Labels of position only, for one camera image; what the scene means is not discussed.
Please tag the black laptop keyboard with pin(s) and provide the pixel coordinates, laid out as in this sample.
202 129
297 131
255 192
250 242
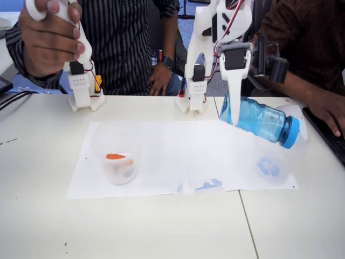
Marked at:
323 137

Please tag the brown-shirt person's right forearm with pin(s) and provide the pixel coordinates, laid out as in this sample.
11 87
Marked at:
304 89

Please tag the black smartwatch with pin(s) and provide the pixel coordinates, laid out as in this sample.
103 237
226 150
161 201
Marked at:
167 61

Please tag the striped-shirt person's right hand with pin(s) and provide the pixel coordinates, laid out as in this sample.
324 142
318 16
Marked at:
45 46

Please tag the striped-shirt person's torso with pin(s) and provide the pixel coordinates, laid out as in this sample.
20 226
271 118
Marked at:
121 40

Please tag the black gripper webcam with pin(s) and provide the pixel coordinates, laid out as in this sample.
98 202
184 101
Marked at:
279 70

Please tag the orange carrot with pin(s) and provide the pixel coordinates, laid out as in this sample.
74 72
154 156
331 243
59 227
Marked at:
114 156

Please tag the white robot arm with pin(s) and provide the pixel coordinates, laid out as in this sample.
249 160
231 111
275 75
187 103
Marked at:
199 40

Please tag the flat black device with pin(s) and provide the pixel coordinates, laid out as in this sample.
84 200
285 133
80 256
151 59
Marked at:
3 33

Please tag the black office chair with armrest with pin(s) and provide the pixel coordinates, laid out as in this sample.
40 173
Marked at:
256 86

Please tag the clear plastic cup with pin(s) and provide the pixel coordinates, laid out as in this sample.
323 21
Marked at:
134 151
293 167

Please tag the left clear plastic cup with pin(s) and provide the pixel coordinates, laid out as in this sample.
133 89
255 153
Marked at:
134 151

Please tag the white leader arm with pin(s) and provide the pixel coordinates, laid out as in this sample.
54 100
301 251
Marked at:
81 89

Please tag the blue plastic bottle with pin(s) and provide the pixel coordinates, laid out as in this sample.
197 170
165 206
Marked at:
258 118

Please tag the right clear plastic cup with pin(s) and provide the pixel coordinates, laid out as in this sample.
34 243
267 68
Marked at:
293 167

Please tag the flat grey device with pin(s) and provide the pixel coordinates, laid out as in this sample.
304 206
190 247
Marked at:
4 23

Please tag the plain white paper sheet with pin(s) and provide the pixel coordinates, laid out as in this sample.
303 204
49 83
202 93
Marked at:
161 162

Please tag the white side desk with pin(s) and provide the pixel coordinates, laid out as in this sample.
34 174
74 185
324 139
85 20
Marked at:
4 64

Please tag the striped-shirt person's left hand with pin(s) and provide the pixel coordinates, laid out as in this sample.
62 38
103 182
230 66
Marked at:
159 78

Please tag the black wheeled metal rack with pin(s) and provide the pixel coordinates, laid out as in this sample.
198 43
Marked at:
186 17

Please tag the white computer mouse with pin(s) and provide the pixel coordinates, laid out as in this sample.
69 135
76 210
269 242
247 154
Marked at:
292 109

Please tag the person in brown shirt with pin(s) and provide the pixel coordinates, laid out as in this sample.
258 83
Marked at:
310 32

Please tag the red and black box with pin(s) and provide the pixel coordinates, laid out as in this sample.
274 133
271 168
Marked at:
155 57

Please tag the black tablet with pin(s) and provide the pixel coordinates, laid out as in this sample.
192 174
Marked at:
5 85

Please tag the white paper sheet blue print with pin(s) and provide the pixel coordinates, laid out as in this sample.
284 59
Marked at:
221 151

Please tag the yellow clamp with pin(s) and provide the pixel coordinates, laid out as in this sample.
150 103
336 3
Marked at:
98 83

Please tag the striped-shirt person's left forearm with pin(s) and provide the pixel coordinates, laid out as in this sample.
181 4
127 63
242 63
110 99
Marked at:
169 35

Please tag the brown-shirt person's right hand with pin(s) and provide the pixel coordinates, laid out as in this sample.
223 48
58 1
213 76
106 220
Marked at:
326 116

